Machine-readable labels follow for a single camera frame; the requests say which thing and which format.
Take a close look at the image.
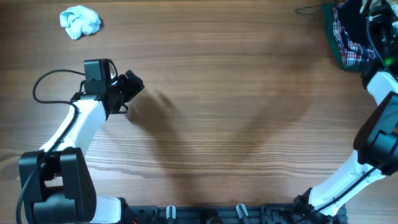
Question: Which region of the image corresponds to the crumpled light blue sock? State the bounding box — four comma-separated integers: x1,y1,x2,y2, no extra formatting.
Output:
60,6,101,40

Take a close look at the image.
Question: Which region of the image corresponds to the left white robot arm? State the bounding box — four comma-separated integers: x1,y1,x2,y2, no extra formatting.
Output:
16,58,145,223

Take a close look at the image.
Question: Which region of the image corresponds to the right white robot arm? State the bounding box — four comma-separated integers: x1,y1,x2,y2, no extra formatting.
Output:
291,1,397,223

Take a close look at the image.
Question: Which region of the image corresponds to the plaid lined green basket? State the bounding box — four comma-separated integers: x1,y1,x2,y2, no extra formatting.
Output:
320,0,398,73

